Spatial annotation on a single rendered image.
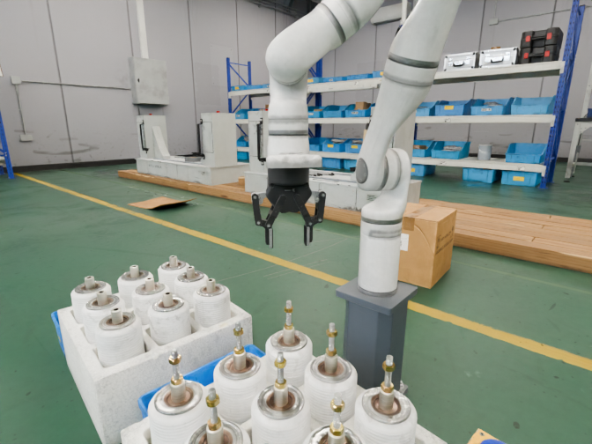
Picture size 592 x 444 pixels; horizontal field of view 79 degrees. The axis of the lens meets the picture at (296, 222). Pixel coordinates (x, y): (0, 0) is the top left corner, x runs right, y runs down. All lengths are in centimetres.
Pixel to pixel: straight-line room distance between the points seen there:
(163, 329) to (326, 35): 72
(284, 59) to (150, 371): 71
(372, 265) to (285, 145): 36
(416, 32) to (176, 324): 79
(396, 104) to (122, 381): 79
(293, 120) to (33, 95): 637
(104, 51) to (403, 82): 679
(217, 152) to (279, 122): 322
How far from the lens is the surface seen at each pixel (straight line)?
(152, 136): 502
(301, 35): 62
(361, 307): 86
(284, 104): 62
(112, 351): 92
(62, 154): 694
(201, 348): 97
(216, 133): 381
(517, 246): 221
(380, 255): 82
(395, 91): 71
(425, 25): 69
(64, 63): 706
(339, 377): 69
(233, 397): 70
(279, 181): 62
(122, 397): 94
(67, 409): 115
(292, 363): 75
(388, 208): 80
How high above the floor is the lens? 68
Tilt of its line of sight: 15 degrees down
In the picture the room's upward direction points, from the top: straight up
